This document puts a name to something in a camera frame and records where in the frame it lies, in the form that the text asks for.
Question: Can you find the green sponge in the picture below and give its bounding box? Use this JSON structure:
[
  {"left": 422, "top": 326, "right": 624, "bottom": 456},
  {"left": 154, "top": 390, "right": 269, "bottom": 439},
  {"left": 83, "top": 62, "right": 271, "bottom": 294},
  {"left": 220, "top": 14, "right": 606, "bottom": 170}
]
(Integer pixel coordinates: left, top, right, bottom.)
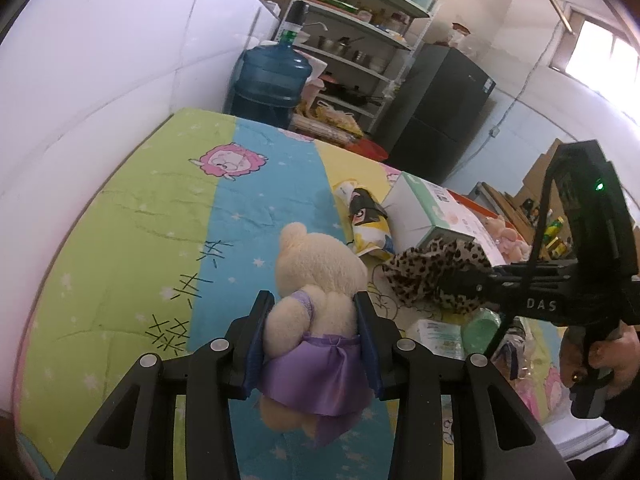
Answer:
[{"left": 461, "top": 308, "right": 501, "bottom": 356}]

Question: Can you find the beige bear pink dress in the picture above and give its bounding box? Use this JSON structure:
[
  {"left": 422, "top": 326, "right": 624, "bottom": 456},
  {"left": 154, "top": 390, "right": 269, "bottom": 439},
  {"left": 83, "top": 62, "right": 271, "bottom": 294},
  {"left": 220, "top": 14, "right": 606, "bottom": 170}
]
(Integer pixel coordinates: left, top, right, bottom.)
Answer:
[{"left": 482, "top": 217, "right": 532, "bottom": 263}]

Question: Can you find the leopard print scrunchie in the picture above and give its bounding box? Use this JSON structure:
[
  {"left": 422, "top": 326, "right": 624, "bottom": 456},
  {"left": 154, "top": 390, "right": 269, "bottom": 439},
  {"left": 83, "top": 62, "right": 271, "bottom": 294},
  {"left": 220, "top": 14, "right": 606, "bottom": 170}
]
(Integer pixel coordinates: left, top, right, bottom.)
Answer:
[{"left": 382, "top": 237, "right": 491, "bottom": 314}]

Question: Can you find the cream bear purple dress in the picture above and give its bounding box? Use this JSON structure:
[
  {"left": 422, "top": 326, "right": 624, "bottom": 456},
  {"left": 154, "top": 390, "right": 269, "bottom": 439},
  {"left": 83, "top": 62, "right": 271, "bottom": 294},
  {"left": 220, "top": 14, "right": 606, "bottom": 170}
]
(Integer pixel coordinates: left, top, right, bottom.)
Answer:
[{"left": 258, "top": 222, "right": 373, "bottom": 448}]

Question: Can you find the yellow cartoon character pillow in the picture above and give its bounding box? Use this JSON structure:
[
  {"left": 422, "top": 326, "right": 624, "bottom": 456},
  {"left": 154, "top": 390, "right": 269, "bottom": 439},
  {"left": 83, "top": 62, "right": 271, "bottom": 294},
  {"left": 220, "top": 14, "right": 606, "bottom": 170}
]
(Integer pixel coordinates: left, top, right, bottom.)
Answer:
[{"left": 333, "top": 180, "right": 395, "bottom": 261}]

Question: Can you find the white green tissue pack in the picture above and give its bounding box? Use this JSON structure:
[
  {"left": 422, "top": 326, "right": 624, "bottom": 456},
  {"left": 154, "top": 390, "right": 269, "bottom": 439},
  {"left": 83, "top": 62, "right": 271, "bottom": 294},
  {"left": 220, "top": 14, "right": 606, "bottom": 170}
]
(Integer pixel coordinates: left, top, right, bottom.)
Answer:
[{"left": 406, "top": 318, "right": 465, "bottom": 361}]

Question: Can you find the person's right hand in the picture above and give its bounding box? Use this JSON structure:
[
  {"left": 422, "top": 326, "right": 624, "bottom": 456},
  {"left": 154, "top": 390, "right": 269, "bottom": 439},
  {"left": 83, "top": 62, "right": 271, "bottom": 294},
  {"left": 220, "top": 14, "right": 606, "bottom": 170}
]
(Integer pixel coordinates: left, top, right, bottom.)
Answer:
[{"left": 559, "top": 323, "right": 639, "bottom": 399}]

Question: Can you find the green yellow bottle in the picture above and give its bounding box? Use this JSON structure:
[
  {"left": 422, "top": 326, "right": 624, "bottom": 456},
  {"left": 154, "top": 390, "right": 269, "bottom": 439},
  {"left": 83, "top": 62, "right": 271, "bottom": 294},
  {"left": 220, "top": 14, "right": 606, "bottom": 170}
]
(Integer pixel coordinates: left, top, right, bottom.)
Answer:
[{"left": 542, "top": 217, "right": 565, "bottom": 247}]

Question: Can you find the orange rimmed cardboard tray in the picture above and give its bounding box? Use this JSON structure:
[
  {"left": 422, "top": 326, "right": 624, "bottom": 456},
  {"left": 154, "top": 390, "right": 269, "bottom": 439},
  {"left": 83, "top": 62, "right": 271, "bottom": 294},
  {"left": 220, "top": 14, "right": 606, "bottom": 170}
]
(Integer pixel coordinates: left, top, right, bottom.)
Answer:
[{"left": 448, "top": 188, "right": 514, "bottom": 229}]

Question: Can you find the green white tissue box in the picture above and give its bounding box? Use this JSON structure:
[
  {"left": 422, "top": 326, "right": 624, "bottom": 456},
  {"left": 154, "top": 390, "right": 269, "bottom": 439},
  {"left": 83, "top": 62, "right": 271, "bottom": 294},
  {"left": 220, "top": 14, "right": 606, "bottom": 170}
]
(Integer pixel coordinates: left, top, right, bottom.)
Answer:
[{"left": 382, "top": 172, "right": 506, "bottom": 266}]

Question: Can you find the red plastic basket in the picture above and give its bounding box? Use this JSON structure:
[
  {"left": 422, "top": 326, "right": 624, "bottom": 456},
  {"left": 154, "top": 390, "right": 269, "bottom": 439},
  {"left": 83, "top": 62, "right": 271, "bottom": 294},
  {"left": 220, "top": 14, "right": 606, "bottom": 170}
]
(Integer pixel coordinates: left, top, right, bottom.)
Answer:
[{"left": 346, "top": 138, "right": 388, "bottom": 162}]

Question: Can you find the black refrigerator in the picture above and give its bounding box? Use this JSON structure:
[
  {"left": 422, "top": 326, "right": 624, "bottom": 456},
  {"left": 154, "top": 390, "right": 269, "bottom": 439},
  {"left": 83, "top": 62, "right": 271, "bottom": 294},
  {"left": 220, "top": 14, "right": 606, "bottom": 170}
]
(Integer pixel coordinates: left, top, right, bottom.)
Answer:
[{"left": 373, "top": 44, "right": 496, "bottom": 183}]

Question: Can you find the blue water jug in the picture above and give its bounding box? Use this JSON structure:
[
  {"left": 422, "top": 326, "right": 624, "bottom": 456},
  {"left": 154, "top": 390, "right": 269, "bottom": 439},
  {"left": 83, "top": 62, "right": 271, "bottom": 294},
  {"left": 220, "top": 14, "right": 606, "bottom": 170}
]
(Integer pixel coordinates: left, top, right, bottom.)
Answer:
[{"left": 229, "top": 0, "right": 312, "bottom": 129}]

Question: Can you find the white metal shelf rack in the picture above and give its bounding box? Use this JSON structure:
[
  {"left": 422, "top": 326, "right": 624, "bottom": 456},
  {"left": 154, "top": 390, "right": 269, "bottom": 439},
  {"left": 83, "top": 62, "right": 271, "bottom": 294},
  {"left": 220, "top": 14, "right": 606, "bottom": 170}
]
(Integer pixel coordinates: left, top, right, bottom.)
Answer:
[{"left": 288, "top": 0, "right": 440, "bottom": 133}]

